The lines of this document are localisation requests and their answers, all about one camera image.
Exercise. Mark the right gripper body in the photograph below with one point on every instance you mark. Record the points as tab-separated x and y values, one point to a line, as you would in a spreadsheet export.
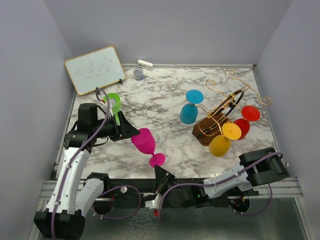
168	184

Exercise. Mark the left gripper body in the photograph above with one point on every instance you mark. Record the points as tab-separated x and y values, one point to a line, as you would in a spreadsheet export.
110	128

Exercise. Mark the magenta wine glass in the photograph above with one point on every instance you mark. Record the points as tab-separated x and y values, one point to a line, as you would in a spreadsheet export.
146	144

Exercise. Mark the green wine glass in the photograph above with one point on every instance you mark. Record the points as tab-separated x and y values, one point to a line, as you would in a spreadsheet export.
115	106

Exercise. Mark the blue wine glass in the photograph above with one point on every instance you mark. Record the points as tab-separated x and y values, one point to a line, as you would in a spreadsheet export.
189	111

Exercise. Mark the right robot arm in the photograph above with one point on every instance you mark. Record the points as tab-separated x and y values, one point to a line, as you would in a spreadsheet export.
255	168

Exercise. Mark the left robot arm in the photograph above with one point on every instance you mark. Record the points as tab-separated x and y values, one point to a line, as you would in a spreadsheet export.
64	215

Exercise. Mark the yellow wine glass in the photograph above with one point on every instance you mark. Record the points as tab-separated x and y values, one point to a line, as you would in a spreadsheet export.
221	144

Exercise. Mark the red wine glass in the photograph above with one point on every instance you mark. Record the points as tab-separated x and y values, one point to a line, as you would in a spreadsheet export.
249	114

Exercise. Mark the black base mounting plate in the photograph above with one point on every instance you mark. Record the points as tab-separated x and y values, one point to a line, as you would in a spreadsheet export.
123	191

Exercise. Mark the white whiteboard eraser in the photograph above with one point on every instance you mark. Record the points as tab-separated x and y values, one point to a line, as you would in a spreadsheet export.
145	65

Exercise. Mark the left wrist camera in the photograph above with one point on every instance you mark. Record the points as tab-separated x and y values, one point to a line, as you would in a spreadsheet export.
104	105

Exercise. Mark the gold wire wine glass rack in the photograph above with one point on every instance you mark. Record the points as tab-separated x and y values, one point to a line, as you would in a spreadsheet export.
211	125

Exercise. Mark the small whiteboard with wooden frame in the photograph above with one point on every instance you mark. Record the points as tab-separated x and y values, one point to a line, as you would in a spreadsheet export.
95	70

